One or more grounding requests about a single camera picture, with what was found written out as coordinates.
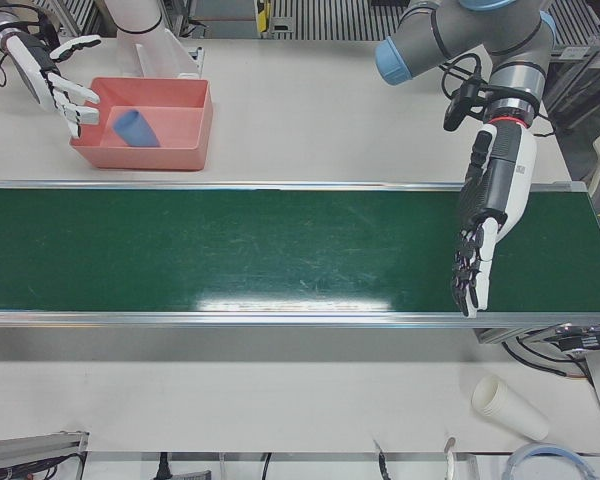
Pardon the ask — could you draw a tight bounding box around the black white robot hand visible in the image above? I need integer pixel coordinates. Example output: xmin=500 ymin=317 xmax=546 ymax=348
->
xmin=451 ymin=122 xmax=539 ymax=320

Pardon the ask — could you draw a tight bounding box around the grey white robot hand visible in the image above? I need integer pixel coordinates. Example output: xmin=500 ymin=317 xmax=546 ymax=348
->
xmin=0 ymin=30 xmax=103 ymax=140

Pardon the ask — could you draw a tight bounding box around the blue plastic cup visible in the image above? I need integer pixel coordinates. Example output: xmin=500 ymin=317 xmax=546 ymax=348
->
xmin=112 ymin=108 xmax=162 ymax=149

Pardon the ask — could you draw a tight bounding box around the white cylindrical robot base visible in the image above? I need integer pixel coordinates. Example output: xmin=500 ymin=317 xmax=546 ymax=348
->
xmin=102 ymin=0 xmax=206 ymax=81

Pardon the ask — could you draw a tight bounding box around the pink plastic box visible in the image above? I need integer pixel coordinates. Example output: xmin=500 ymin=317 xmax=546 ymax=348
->
xmin=69 ymin=76 xmax=215 ymax=172

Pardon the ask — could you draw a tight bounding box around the white paper cup stack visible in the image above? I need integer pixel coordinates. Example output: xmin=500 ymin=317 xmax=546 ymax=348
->
xmin=470 ymin=374 xmax=552 ymax=442

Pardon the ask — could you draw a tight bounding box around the black conveyor controller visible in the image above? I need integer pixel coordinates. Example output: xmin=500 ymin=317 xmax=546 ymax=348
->
xmin=474 ymin=322 xmax=600 ymax=362

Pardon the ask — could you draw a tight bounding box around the green conveyor belt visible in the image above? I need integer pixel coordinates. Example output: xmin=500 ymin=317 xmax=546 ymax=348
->
xmin=0 ymin=180 xmax=600 ymax=331

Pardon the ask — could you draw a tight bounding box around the metal reach grabber tool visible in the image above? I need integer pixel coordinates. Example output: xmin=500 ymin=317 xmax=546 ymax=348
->
xmin=372 ymin=436 xmax=459 ymax=480

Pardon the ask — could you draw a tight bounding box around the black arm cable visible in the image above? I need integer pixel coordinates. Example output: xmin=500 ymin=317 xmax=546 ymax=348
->
xmin=0 ymin=4 xmax=62 ymax=89
xmin=439 ymin=52 xmax=484 ymax=101

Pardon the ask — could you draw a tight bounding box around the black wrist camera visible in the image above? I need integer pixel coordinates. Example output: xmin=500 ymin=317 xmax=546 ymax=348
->
xmin=443 ymin=79 xmax=487 ymax=133

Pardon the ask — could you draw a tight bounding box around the blue white ring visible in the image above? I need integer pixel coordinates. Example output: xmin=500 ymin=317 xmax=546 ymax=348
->
xmin=502 ymin=443 xmax=589 ymax=480

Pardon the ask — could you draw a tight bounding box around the aluminium frame bracket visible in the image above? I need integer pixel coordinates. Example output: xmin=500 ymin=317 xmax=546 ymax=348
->
xmin=0 ymin=429 xmax=90 ymax=480

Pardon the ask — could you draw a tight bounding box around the black plug cable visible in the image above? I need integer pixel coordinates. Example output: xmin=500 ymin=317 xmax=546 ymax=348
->
xmin=152 ymin=451 xmax=174 ymax=480

